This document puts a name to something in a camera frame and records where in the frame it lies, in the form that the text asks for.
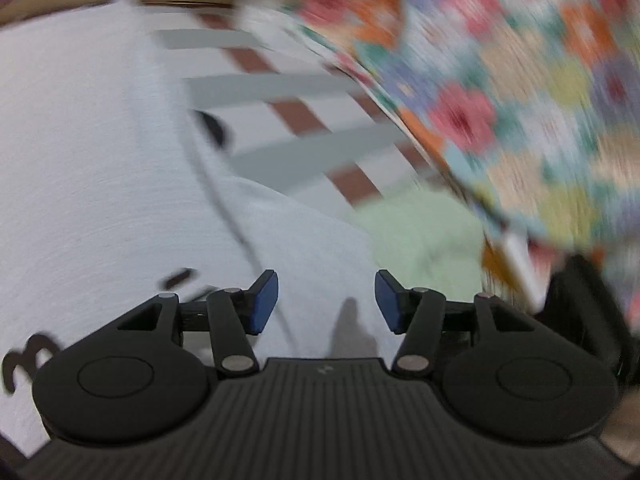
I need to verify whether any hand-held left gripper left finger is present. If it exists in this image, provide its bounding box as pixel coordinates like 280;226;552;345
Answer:
107;269;280;378

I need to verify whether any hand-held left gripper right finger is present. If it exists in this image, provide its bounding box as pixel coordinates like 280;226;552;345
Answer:
374;269;538;378

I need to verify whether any light grey garment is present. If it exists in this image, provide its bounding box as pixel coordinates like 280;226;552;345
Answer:
0;0;401;461

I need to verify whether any light green blanket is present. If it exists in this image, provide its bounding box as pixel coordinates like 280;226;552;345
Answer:
340;180;501;306

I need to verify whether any checkered cartoon dog rug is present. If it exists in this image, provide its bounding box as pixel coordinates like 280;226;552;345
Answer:
140;5;451;211

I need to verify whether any colourful floral quilt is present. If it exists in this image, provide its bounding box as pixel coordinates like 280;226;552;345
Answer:
235;0;640;321

